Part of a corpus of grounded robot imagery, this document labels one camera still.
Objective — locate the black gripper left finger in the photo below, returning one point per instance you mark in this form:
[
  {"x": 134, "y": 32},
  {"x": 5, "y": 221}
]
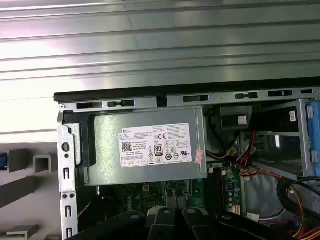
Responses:
[{"x": 160, "y": 225}]

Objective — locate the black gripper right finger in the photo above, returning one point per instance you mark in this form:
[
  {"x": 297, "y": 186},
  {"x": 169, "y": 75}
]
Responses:
[{"x": 197, "y": 227}]

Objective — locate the green motherboard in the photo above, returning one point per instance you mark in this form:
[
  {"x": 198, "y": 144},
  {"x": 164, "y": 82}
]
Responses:
[{"x": 150, "y": 195}]

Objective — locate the grey Dell power supply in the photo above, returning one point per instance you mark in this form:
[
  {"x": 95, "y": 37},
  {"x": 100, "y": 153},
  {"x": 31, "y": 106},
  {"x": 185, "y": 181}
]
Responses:
[{"x": 105, "y": 150}]

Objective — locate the black open PC case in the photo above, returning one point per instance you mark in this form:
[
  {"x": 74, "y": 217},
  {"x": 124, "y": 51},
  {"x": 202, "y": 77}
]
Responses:
[{"x": 67, "y": 155}]

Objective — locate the silver drive cage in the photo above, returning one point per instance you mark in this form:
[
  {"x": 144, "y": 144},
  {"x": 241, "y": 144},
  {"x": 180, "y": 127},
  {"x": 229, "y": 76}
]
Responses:
[{"x": 302, "y": 140}]

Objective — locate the grey parts rack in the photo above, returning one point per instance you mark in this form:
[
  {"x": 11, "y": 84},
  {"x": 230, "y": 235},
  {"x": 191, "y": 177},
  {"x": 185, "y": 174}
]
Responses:
[{"x": 25, "y": 190}]

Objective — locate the blue drive cage latch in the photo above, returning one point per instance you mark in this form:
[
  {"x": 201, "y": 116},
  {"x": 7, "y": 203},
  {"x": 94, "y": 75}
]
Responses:
[{"x": 315, "y": 125}]

